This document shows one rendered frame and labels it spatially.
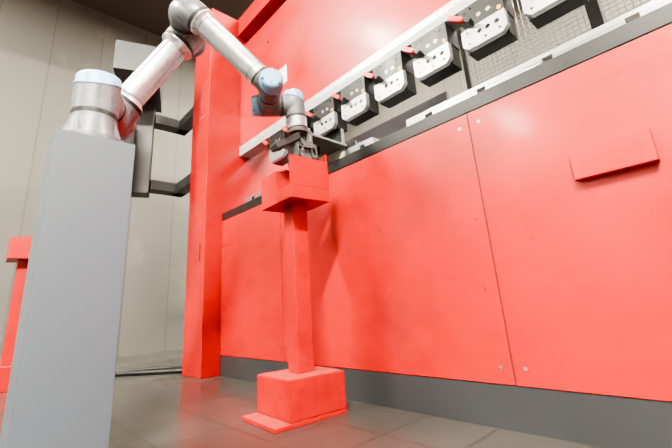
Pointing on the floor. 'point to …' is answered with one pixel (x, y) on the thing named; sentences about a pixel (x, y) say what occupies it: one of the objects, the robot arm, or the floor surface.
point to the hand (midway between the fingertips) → (298, 182)
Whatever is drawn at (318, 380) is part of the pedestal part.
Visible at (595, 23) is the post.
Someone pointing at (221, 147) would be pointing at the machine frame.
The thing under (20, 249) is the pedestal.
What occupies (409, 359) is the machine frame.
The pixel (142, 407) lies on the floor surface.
